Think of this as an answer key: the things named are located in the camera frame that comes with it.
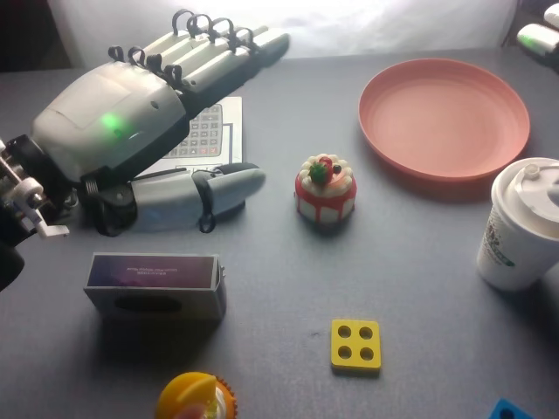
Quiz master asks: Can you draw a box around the blue toy block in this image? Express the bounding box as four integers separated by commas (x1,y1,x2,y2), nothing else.
487,396,536,419

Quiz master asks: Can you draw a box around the white calculator print box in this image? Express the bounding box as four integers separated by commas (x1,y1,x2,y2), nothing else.
133,95,246,176

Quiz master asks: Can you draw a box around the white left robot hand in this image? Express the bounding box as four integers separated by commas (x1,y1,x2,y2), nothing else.
31,9,292,237

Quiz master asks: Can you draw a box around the pink round plate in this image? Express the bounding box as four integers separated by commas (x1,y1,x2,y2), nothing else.
358,58,532,182

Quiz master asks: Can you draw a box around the white backdrop sheet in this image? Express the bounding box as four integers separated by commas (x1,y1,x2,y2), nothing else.
56,0,559,60

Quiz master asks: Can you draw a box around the white paper coffee cup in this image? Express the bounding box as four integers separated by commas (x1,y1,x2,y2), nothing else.
475,156,559,292

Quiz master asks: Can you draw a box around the yellow four-hole block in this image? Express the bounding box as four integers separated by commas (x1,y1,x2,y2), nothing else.
330,318,383,377

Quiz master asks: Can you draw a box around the grey table cloth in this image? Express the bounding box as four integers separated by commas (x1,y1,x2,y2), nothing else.
0,45,559,419

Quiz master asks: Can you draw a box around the toy strawberry cream cake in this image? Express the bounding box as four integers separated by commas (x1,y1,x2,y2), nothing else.
293,153,360,226

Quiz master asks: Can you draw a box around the purple small box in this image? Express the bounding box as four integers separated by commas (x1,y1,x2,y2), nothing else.
82,251,228,324

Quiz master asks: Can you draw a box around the orange toy cupcake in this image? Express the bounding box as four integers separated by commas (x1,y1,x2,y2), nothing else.
155,370,239,419

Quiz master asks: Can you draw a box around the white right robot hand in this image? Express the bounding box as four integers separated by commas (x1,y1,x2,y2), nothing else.
515,2,559,75

